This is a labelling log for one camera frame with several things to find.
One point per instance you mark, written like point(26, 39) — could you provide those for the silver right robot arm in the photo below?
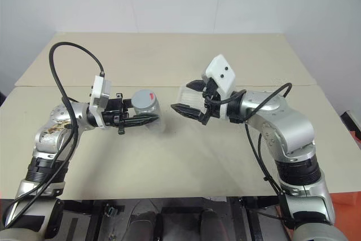
point(287, 128)

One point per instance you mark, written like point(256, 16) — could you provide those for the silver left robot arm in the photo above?
point(60, 117)

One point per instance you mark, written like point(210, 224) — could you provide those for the clear plastic cup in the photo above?
point(190, 97)

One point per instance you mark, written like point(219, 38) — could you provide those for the dark rounded shape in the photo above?
point(210, 224)

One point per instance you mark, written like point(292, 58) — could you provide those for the black table frame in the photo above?
point(84, 205)

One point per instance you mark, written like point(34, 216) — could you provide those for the grey jar lid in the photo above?
point(142, 100)

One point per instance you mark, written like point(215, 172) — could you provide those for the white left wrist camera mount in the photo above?
point(98, 91)

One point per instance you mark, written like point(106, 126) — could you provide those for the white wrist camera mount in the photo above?
point(221, 76)
point(98, 91)

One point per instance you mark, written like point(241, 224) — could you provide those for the orange box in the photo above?
point(347, 198)

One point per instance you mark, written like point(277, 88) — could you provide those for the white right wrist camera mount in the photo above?
point(221, 76)

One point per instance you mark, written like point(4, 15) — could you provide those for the transparent plastic jar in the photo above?
point(158, 109)

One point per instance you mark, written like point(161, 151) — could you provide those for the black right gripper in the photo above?
point(211, 105)

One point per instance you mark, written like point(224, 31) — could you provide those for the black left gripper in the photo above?
point(112, 114)

